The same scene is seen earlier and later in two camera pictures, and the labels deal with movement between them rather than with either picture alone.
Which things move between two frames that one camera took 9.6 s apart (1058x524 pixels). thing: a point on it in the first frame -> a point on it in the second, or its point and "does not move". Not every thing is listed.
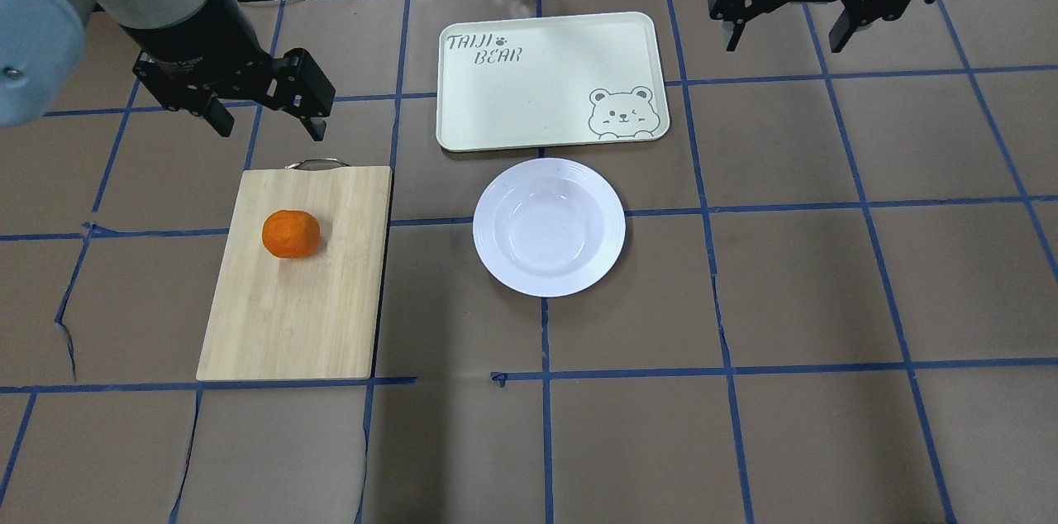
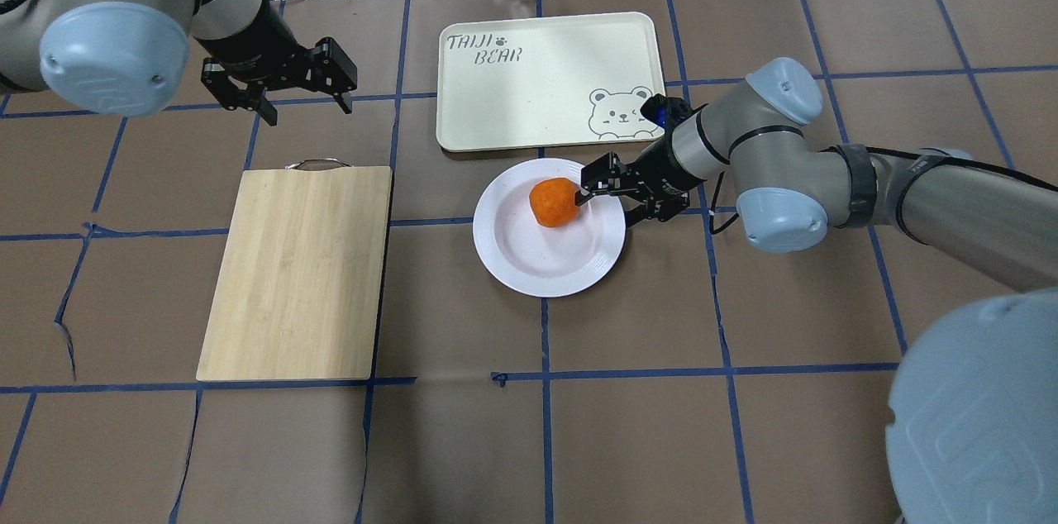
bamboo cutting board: (307, 318) does not move
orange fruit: (291, 234) -> (553, 202)
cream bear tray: (550, 80) does not move
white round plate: (548, 227) does not move
